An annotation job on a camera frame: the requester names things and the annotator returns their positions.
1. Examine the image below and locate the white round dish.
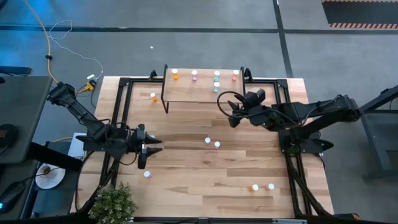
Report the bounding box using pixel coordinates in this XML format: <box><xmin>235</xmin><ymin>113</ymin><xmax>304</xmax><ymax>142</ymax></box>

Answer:
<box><xmin>34</xmin><ymin>163</ymin><xmax>67</xmax><ymax>190</ymax></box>

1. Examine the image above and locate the black desk beam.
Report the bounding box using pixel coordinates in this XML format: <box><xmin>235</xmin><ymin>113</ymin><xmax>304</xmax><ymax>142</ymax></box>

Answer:
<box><xmin>27</xmin><ymin>141</ymin><xmax>84</xmax><ymax>172</ymax></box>

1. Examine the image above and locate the white floor cable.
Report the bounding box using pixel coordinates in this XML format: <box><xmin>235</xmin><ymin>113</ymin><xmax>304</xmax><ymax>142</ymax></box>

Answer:
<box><xmin>48</xmin><ymin>20</ymin><xmax>105</xmax><ymax>80</ymax></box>

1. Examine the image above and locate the black aluminium table frame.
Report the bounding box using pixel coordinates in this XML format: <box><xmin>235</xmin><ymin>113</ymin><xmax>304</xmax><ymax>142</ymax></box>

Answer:
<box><xmin>73</xmin><ymin>76</ymin><xmax>333</xmax><ymax>224</ymax></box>

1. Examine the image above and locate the black computer mouse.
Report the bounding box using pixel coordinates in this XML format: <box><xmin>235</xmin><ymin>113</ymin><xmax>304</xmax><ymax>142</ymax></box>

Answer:
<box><xmin>0</xmin><ymin>182</ymin><xmax>26</xmax><ymax>215</ymax></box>

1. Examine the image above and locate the black round case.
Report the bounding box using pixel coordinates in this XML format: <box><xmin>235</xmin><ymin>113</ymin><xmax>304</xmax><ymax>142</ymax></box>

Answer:
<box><xmin>0</xmin><ymin>123</ymin><xmax>19</xmax><ymax>155</ymax></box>

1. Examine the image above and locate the green potted plant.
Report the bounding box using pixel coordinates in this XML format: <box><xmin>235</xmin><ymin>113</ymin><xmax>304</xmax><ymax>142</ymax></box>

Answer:
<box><xmin>88</xmin><ymin>182</ymin><xmax>139</xmax><ymax>224</ymax></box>

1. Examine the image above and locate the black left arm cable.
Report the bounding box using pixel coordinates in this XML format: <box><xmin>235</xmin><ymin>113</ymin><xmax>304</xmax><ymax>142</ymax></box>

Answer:
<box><xmin>105</xmin><ymin>118</ymin><xmax>139</xmax><ymax>166</ymax></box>

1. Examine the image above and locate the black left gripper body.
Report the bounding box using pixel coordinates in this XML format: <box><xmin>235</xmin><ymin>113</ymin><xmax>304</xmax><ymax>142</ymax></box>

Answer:
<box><xmin>126</xmin><ymin>123</ymin><xmax>147</xmax><ymax>170</ymax></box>

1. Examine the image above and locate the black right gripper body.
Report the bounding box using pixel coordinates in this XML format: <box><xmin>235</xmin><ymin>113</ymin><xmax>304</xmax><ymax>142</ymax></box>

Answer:
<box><xmin>229</xmin><ymin>89</ymin><xmax>276</xmax><ymax>129</ymax></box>

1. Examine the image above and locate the dark grey desk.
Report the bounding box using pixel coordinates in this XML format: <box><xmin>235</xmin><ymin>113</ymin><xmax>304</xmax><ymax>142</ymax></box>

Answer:
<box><xmin>0</xmin><ymin>76</ymin><xmax>53</xmax><ymax>165</ymax></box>

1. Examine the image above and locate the orange floor cable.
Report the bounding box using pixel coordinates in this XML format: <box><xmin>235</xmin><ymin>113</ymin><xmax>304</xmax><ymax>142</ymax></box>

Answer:
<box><xmin>23</xmin><ymin>0</ymin><xmax>75</xmax><ymax>94</ymax></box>

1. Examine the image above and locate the black flat device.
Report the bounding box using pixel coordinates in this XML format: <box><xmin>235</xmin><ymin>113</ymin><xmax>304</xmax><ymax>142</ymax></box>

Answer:
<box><xmin>0</xmin><ymin>65</ymin><xmax>32</xmax><ymax>76</ymax></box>

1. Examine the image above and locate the black metal stand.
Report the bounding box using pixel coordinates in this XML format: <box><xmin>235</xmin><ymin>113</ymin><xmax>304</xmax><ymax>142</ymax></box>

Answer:
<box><xmin>341</xmin><ymin>83</ymin><xmax>398</xmax><ymax>183</ymax></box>

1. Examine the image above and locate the black hazard striped mat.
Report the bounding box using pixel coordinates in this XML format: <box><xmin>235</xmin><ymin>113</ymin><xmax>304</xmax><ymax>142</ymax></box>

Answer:
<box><xmin>322</xmin><ymin>0</ymin><xmax>398</xmax><ymax>29</ymax></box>

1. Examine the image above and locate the yellow power plug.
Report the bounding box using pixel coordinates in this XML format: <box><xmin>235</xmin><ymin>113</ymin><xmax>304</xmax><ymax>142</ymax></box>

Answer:
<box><xmin>83</xmin><ymin>80</ymin><xmax>97</xmax><ymax>93</ymax></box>

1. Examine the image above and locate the wooden shelf black metal frame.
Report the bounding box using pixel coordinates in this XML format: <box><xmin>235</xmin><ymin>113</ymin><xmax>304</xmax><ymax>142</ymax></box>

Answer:
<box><xmin>161</xmin><ymin>64</ymin><xmax>247</xmax><ymax>114</ymax></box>

